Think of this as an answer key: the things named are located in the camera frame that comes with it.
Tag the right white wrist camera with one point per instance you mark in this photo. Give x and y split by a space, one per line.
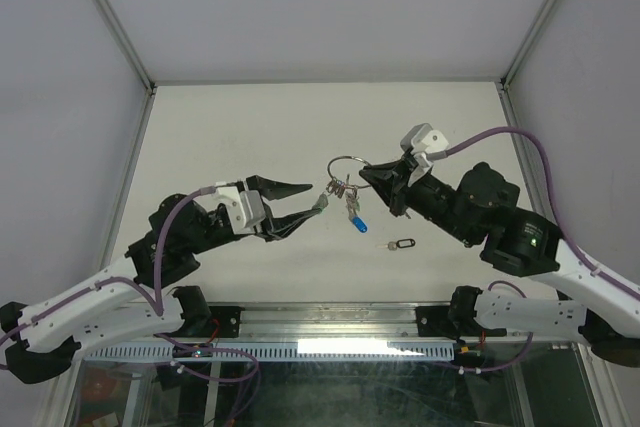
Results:
423 146

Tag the red tag key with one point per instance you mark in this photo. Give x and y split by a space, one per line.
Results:
336 188

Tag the aluminium mounting rail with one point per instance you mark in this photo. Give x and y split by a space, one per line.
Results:
350 319

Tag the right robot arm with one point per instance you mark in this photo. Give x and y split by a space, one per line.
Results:
483 211

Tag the black tag key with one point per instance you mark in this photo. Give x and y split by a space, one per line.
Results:
400 244

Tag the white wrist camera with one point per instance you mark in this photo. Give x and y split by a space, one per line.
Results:
423 146
245 208

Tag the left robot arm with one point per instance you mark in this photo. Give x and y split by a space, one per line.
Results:
140 294

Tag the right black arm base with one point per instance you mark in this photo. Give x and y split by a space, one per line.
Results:
433 321

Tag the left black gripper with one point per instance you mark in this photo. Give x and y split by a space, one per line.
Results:
277 227

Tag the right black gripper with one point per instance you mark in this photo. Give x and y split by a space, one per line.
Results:
401 170

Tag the silver keyring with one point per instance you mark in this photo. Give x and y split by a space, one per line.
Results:
344 170

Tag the blue tag key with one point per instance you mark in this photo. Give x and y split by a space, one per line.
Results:
359 224

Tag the grey slotted cable duct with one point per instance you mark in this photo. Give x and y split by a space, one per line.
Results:
327 349

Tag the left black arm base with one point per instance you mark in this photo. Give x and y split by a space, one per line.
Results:
223 322

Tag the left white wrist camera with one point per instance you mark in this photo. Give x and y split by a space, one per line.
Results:
245 208

